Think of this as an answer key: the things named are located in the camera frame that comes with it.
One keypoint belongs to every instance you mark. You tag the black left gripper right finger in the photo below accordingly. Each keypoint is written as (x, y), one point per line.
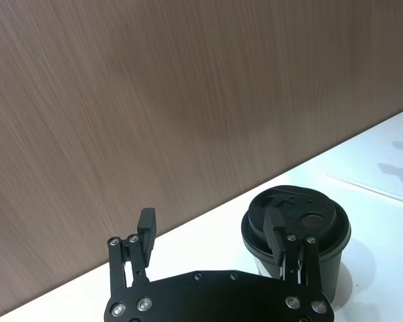
(274, 234)

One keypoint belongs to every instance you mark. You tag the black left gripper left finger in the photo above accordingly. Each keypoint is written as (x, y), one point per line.
(147, 231)

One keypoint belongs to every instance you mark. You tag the black plastic cup lid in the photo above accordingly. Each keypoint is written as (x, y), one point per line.
(325, 209)

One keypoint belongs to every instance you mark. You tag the dark paper coffee cup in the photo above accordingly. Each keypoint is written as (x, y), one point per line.
(329, 270)

